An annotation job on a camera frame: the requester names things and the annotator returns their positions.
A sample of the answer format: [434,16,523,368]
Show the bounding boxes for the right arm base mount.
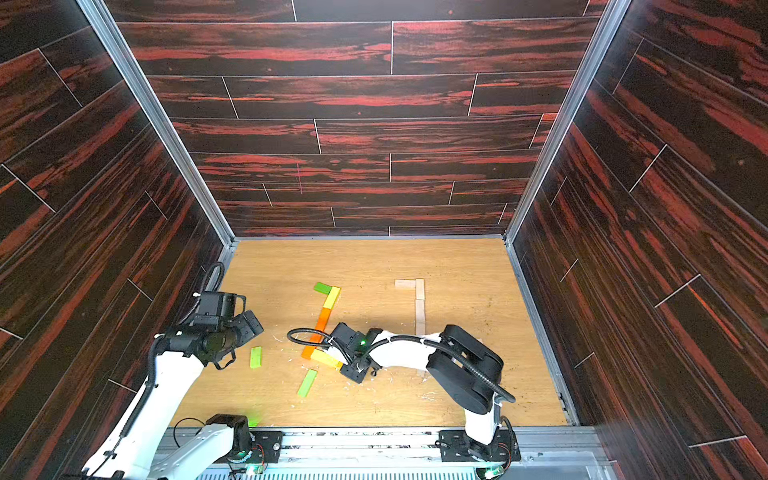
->
[435,417,522,464]

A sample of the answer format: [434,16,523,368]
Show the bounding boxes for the small light green block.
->
[249,347,262,369]

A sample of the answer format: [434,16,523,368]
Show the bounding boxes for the natural wood block crosswise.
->
[395,279,416,290]

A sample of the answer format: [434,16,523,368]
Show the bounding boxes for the orange block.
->
[301,333,324,360]
[315,307,332,331]

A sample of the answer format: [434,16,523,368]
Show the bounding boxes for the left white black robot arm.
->
[77,262,263,479]

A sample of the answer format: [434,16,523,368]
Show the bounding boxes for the long light green block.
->
[297,369,318,398]

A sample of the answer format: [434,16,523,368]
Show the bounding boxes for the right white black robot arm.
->
[287,322,516,447]

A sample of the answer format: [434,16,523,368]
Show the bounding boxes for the aluminium front rail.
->
[113,427,619,480]

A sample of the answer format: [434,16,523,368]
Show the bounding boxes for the yellow block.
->
[323,287,341,310]
[310,349,343,370]

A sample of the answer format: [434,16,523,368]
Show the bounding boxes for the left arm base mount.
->
[205,414,284,465]

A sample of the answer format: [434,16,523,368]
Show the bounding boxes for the short green block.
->
[314,282,332,295]

